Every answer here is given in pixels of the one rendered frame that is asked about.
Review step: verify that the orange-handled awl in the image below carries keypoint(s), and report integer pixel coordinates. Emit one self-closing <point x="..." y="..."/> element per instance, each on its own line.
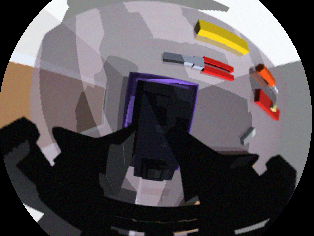
<point x="267" y="77"/>

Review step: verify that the purple tray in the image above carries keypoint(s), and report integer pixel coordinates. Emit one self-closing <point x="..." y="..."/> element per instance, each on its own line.
<point x="131" y="90"/>

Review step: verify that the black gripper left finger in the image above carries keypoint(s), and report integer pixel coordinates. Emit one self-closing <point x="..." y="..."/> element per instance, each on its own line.
<point x="111" y="154"/>

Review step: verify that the yellow rectangular bar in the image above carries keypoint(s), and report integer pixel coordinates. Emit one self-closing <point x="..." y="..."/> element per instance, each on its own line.
<point x="215" y="32"/>

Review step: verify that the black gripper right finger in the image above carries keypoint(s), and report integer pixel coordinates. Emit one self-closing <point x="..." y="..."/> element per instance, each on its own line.
<point x="202" y="167"/>

